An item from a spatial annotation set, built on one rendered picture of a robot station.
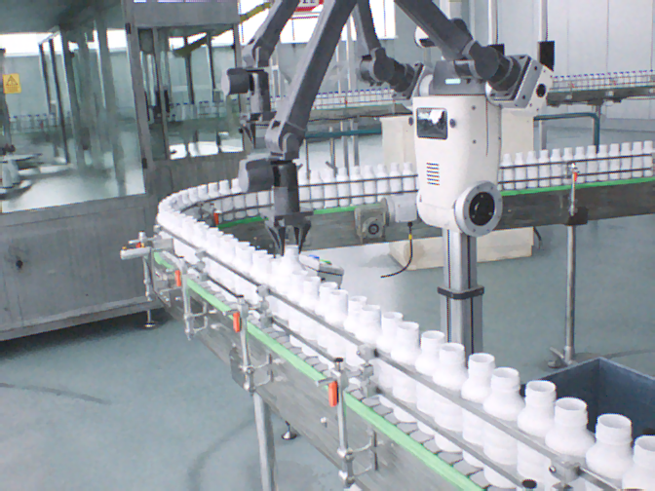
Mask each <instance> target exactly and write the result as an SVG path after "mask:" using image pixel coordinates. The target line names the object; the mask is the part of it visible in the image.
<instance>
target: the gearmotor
mask: <svg viewBox="0 0 655 491"><path fill-rule="evenodd" d="M417 196H418V193H414V194H399V195H393V196H384V198H381V199H380V202H379V205H377V206H367V207H358V208H355V223H356V237H357V238H356V239H357V240H358V244H359V245H360V246H362V245H363V244H368V243H377V242H387V226H390V225H399V224H407V226H408V231H409V235H408V239H409V248H411V256H410V257H409V260H408V263H407V265H406V266H405V267H404V268H403V269H402V270H400V271H399V272H397V273H394V274H391V275H386V276H380V278H386V277H391V276H394V275H397V274H399V273H401V272H402V271H404V270H405V269H406V268H407V267H408V265H409V263H411V260H412V256H413V247H412V230H411V226H413V223H418V222H425V221H424V220H423V219H422V218H421V217H420V215H419V212H418V209H417Z"/></svg>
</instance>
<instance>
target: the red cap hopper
mask: <svg viewBox="0 0 655 491"><path fill-rule="evenodd" d="M323 3H324V0H301V2H300V4H299V5H298V7H297V9H296V10H295V12H294V14H293V15H294V16H296V17H290V19H289V20H293V19H317V18H318V15H319V13H320V11H313V10H314V9H316V8H317V7H319V6H320V5H322V4H323ZM307 15H314V16H307ZM345 31H346V48H347V60H343V55H342V39H341V38H340V40H339V43H338V45H337V47H336V52H337V61H331V62H330V65H329V66H331V65H335V66H334V67H333V68H332V70H331V71H330V73H329V74H328V76H327V77H326V78H324V80H323V82H322V84H321V87H322V86H323V84H325V83H326V82H327V81H328V80H329V78H330V77H331V76H332V75H333V74H334V71H335V70H336V69H337V68H338V75H337V76H336V77H335V78H334V79H333V81H332V82H331V83H330V84H329V85H330V86H332V87H333V86H334V84H335V83H336V82H337V81H338V86H339V95H342V93H341V92H342V91H345V90H344V71H345V70H346V69H347V68H348V84H349V91H351V94H354V91H355V90H356V80H354V61H353V43H352V24H351V14H350V16H349V18H348V20H347V22H346V24H345ZM275 49H276V50H275V51H274V53H273V55H271V60H272V73H273V86H274V97H275V100H276V95H279V96H280V100H283V99H284V97H283V95H286V92H285V80H286V81H287V82H288V83H291V80H292V78H293V75H292V74H291V73H290V72H289V71H288V70H287V68H297V67H298V65H299V63H298V64H283V53H282V40H281V36H280V40H279V42H278V44H277V45H276V47H275ZM343 64H345V65H344V66H343ZM284 73H286V74H287V75H288V76H289V78H288V77H287V76H286V75H285V74H284ZM278 78H279V79H278ZM357 129H358V124H357V123H354V122H353V120H352V121H351V131H352V130H357ZM341 130H342V131H347V125H346V122H341ZM342 152H343V168H346V169H347V176H348V177H350V176H349V159H348V141H347V135H343V136H342ZM352 154H353V167H359V166H360V153H359V135H358V134H357V135H352Z"/></svg>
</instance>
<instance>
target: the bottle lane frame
mask: <svg viewBox="0 0 655 491"><path fill-rule="evenodd" d="M160 266H161V269H162V270H163V273H164V274H165V275H166V276H167V277H168V284H169V287H170V288H171V289H172V290H169V293H170V301H171V307H169V306H168V305H167V304H166V303H165V306H166V309H167V311H168V312H169V313H170V314H171V315H172V316H174V317H175V318H176V319H178V320H179V321H180V322H181V323H182V324H183V325H184V327H185V328H187V325H186V320H185V319H184V314H185V309H184V300H183V291H182V283H181V286H178V285H177V280H176V274H175V273H169V274H167V270H168V269H172V268H173V267H172V266H171V265H169V264H168V262H167V261H164V260H160ZM187 284H188V293H189V302H190V311H191V314H192V315H195V314H200V313H202V312H203V307H202V304H203V302H205V303H206V310H208V312H207V313H204V314H203V315H201V316H198V317H194V320H193V329H199V328H203V327H204V326H205V322H204V316H206V317H208V319H209V328H207V329H204V330H202V331H197V332H196V334H195V337H196V338H197V339H198V340H199V341H200V342H201V343H202V344H203V345H206V346H207V347H208V348H209V349H210V350H211V351H212V352H213V353H214V354H215V355H216V356H217V358H218V359H220V360H221V361H222V362H223V363H224V364H225V365H226V366H227V367H228V368H229V369H230V370H231V368H230V362H229V351H230V349H234V350H235V351H237V352H238V353H239V354H240V355H242V357H243V358H244V354H243V344H242V334H241V325H240V332H235V330H234V322H233V317H232V315H229V316H225V317H224V316H223V315H222V312H223V311H227V310H231V308H229V307H228V306H226V305H225V304H224V303H223V302H221V301H219V300H218V299H217V298H215V297H214V295H211V293H210V292H209V291H206V290H205V289H204V288H202V287H201V286H200V285H198V284H197V283H194V282H193V281H192V280H190V279H189V278H187ZM247 324H248V335H249V344H250V364H251V365H252V366H258V365H261V364H264V363H265V362H267V358H266V357H265V350H269V351H270V355H271V364H268V365H267V366H265V367H262V368H258V369H256V370H255V372H254V374H253V382H254V384H257V383H261V382H264V381H267V380H269V379H268V373H267V371H268V367H269V368H270V369H272V376H273V381H272V382H269V383H268V384H266V385H262V386H258V387H257V390H256V392H255V393H256V394H257V395H258V396H259V397H260V398H262V399H263V400H265V401H266V402H267V403H268V404H269V405H270V406H271V407H272V408H273V409H274V410H275V411H276V412H278V413H279V414H280V415H281V416H282V417H283V418H284V419H285V420H286V421H287V422H288V423H289V425H290V426H292V427H293V428H294V429H296V430H297V431H298V432H299V433H300V434H301V435H302V436H303V437H304V438H306V439H307V440H308V441H309V442H310V443H311V444H312V445H313V446H314V447H315V448H316V449H317V450H318V451H320V452H321V453H322V454H323V455H324V456H326V457H327V458H328V459H329V460H330V461H331V462H332V463H333V465H334V466H336V467H337V468H338V469H339V470H340V471H341V460H340V458H339V457H338V456H337V450H338V448H339V447H340V445H339V431H338V416H337V404H336V406H334V407H331V405H330V402H329V391H328V385H326V386H325V387H320V388H316V385H315V381H316V380H320V379H323V378H327V376H325V375H323V374H322V372H319V371H318V370H316V369H315V368H314V366H311V365H309V364H308V363H307V362H306V361H305V360H303V359H301V358H299V357H298V355H294V354H293V353H292V352H291V351H290V350H289V349H287V348H286V347H284V346H283V344H280V343H279V342H277V341H276V339H273V338H272V337H271V336H269V334H265V333H264V332H263V331H262V330H260V329H258V328H257V327H256V325H253V324H251V323H250V321H248V320H247ZM345 397H346V412H347V429H348V444H349V448H350V449H352V450H355V449H359V448H362V447H365V446H367V445H368V444H369V443H368V436H367V434H368V430H367V429H371V430H373V431H374V438H375V447H373V446H372V447H370V448H369V449H368V450H366V451H364V452H361V453H358V454H355V458H354V460H353V461H352V466H353V473H355V472H361V471H364V470H366V469H368V468H369V467H370V464H369V457H368V456H369V450H371V451H372V452H373V453H375V456H376V470H372V471H371V472H369V473H366V474H363V475H361V476H358V477H356V481H355V483H354V484H355V485H356V486H358V487H359V488H360V489H361V490H362V491H487V489H488V488H490V486H489V487H487V488H481V487H479V486H478V485H477V484H476V483H475V481H473V480H472V479H471V474H469V475H465V474H464V473H462V472H460V471H458V470H457V469H455V468H454V467H453V465H454V464H455V463H454V464H448V463H447V462H446V461H444V460H443V459H441V458H440V457H439V453H433V452H432V451H430V450H429V449H427V448H426V447H425V446H424V443H426V442H424V443H418V442H417V441H415V440H414V439H413V438H411V437H410V436H409V435H410V434H405V433H404V432H402V431H401V430H400V429H398V428H397V425H398V424H393V423H391V422H390V421H388V420H387V419H385V418H384V415H382V416H381V415H379V414H378V413H376V412H375V411H374V410H373V409H372V408H373V407H368V406H367V405H365V404H364V403H362V399H361V400H359V399H357V398H355V397H353V396H351V393H347V392H346V391H345Z"/></svg>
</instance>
